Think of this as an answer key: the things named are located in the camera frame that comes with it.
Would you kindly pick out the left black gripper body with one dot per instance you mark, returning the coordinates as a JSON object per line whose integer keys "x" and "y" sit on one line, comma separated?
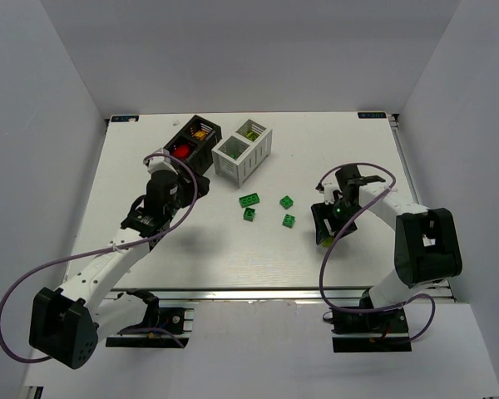
{"x": 193, "y": 183}

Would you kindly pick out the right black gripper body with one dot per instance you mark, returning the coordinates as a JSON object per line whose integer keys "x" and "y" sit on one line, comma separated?
{"x": 330, "y": 220}

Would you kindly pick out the lime square lego brick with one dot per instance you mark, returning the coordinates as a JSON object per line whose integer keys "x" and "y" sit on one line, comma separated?
{"x": 327, "y": 242}

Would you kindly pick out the red curved lego brick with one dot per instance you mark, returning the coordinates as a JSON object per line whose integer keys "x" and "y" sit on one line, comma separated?
{"x": 182, "y": 151}

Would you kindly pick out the orange long lego brick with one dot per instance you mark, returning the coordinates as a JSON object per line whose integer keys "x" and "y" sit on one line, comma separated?
{"x": 200, "y": 135}

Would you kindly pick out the green long lego brick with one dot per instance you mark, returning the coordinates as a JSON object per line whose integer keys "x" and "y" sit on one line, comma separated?
{"x": 249, "y": 200}

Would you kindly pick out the green upturned square lego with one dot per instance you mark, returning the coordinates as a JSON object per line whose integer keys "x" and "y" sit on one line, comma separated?
{"x": 249, "y": 214}

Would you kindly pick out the lime and green lego stack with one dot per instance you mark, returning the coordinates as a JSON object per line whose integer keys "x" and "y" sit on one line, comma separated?
{"x": 252, "y": 136}

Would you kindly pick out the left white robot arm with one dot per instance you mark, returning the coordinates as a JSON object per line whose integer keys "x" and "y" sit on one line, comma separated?
{"x": 69, "y": 321}

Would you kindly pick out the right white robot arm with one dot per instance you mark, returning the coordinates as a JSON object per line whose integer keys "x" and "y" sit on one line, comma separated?
{"x": 426, "y": 248}

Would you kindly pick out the black slotted container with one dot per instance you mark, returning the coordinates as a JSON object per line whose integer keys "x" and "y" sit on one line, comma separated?
{"x": 193, "y": 145}

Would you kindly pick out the white slotted container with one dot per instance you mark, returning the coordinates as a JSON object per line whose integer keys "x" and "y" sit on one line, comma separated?
{"x": 250, "y": 154}

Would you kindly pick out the left blue corner label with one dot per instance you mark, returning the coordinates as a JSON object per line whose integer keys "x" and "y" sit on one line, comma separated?
{"x": 124, "y": 119}

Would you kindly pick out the blue corner label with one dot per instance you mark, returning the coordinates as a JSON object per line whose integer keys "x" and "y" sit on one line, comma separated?
{"x": 124, "y": 119}
{"x": 371, "y": 115}

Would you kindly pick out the right blue corner label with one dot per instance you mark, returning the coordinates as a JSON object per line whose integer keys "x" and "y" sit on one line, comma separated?
{"x": 371, "y": 115}

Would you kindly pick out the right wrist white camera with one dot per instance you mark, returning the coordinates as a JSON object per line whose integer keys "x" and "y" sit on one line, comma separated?
{"x": 330, "y": 191}

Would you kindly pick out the wrist white camera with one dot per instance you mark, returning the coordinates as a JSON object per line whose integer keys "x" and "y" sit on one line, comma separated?
{"x": 330, "y": 191}
{"x": 158, "y": 163}

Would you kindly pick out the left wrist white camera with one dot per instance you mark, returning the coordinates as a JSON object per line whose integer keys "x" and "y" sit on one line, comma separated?
{"x": 158, "y": 163}

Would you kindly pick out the aluminium table front rail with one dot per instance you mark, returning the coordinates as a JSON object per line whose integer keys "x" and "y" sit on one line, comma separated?
{"x": 248, "y": 294}

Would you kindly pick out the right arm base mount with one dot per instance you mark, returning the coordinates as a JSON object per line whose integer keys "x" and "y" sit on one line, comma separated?
{"x": 369, "y": 332}

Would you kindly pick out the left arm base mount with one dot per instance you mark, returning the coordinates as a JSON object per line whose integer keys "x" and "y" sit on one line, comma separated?
{"x": 161, "y": 326}

